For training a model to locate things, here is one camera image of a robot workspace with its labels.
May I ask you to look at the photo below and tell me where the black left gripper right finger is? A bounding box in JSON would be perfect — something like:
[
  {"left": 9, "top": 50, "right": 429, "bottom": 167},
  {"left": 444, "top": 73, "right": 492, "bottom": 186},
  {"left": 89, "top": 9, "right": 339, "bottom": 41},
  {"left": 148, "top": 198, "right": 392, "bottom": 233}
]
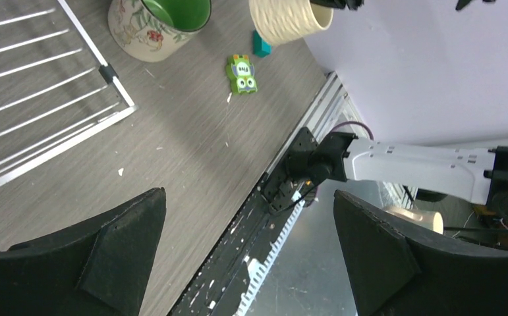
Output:
[{"left": 333, "top": 190, "right": 508, "bottom": 315}]

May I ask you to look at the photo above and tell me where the teal toy block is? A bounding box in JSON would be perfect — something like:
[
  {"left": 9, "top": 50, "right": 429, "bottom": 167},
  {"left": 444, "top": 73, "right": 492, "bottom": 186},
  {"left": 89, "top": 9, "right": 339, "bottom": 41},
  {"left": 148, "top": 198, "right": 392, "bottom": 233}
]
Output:
[{"left": 252, "top": 30, "right": 271, "bottom": 58}]

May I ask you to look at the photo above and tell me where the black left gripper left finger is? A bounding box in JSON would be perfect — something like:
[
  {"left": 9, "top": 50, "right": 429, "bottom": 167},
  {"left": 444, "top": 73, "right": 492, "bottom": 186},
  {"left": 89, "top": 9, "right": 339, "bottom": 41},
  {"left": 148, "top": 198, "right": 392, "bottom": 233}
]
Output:
[{"left": 0, "top": 188, "right": 166, "bottom": 315}]

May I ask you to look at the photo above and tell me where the green toy monster block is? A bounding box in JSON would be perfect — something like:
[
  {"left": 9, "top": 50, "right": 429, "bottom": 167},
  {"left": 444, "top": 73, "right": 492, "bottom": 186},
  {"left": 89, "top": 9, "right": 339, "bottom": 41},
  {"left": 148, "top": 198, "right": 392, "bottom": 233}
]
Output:
[{"left": 225, "top": 54, "right": 258, "bottom": 94}]

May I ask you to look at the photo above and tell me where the white cup below table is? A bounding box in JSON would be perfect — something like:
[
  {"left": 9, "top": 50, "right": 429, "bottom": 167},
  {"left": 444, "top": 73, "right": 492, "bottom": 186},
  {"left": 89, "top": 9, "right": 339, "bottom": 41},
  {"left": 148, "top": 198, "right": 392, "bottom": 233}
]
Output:
[{"left": 383, "top": 205, "right": 444, "bottom": 234}]

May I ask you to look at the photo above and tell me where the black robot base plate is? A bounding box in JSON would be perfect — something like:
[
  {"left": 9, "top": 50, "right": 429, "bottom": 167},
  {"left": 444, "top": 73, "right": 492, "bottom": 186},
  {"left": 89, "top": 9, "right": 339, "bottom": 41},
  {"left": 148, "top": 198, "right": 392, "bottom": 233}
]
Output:
[{"left": 166, "top": 127, "right": 324, "bottom": 316}]

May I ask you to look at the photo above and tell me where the cream mug back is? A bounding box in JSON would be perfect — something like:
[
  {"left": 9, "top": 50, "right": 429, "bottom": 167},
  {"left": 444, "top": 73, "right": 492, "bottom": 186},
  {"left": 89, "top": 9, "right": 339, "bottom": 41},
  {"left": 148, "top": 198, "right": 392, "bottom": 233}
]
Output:
[{"left": 248, "top": 0, "right": 333, "bottom": 47}]

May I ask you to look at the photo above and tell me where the metal wire dish rack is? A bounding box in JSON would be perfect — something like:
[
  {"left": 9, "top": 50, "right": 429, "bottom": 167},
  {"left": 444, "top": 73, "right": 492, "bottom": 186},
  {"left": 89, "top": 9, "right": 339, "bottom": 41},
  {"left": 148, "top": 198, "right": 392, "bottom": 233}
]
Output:
[{"left": 0, "top": 1, "right": 136, "bottom": 187}]

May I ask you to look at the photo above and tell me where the cream mug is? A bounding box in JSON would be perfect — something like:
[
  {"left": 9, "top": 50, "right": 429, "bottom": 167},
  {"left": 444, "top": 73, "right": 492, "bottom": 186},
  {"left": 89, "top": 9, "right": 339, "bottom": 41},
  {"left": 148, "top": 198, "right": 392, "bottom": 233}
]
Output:
[
  {"left": 107, "top": 0, "right": 212, "bottom": 63},
  {"left": 248, "top": 0, "right": 333, "bottom": 47}
]

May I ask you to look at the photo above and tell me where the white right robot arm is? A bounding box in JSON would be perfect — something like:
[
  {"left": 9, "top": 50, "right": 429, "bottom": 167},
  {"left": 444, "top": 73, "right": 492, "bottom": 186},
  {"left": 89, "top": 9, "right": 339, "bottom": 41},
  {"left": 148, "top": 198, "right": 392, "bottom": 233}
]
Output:
[{"left": 261, "top": 126, "right": 508, "bottom": 220}]

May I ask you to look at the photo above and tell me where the cream mug front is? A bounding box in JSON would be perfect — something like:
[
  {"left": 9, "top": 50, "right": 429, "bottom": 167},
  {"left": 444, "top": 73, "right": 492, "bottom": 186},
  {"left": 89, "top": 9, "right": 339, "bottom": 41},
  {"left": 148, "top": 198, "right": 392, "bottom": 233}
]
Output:
[{"left": 107, "top": 0, "right": 212, "bottom": 63}]

